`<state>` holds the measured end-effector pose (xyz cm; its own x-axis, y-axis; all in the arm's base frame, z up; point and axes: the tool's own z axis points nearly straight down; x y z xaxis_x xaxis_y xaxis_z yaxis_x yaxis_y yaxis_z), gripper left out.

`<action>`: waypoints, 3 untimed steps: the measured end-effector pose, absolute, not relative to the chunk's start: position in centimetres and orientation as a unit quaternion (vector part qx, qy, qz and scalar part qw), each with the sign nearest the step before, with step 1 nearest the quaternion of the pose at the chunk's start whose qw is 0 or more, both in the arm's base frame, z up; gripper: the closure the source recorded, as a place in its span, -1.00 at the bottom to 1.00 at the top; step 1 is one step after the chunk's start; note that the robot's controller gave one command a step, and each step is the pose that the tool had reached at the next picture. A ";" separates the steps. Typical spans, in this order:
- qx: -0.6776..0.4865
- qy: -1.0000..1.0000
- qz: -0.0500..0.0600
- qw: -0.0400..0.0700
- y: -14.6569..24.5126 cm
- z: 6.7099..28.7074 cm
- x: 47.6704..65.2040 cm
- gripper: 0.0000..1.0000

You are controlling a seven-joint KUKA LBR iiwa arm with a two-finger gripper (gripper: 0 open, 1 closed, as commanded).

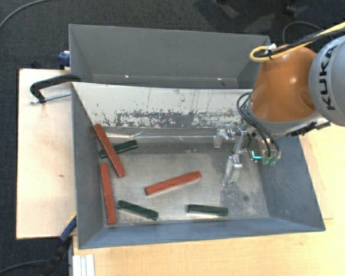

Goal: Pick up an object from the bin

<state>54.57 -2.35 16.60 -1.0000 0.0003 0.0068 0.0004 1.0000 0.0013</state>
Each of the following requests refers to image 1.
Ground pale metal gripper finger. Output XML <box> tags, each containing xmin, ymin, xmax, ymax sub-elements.
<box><xmin>220</xmin><ymin>155</ymin><xmax>244</xmax><ymax>187</ymax></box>
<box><xmin>213</xmin><ymin>126</ymin><xmax>242</xmax><ymax>149</ymax></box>

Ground grey metal bin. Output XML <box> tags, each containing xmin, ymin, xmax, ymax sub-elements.
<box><xmin>68</xmin><ymin>24</ymin><xmax>326</xmax><ymax>250</ymax></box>

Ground red-brown flat block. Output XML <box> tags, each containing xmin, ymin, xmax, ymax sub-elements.
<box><xmin>93</xmin><ymin>124</ymin><xmax>127</xmax><ymax>178</ymax></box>
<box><xmin>99</xmin><ymin>162</ymin><xmax>118</xmax><ymax>225</ymax></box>
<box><xmin>144</xmin><ymin>170</ymin><xmax>202</xmax><ymax>197</ymax></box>

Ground dark green flat block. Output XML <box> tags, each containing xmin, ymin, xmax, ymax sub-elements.
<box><xmin>99</xmin><ymin>140</ymin><xmax>139</xmax><ymax>159</ymax></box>
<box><xmin>186</xmin><ymin>204</ymin><xmax>229</xmax><ymax>217</ymax></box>
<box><xmin>116</xmin><ymin>200</ymin><xmax>159</xmax><ymax>221</ymax></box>

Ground black cylinder on white bracket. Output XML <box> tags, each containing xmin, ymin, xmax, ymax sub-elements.
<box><xmin>286</xmin><ymin>118</ymin><xmax>331</xmax><ymax>138</ymax></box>

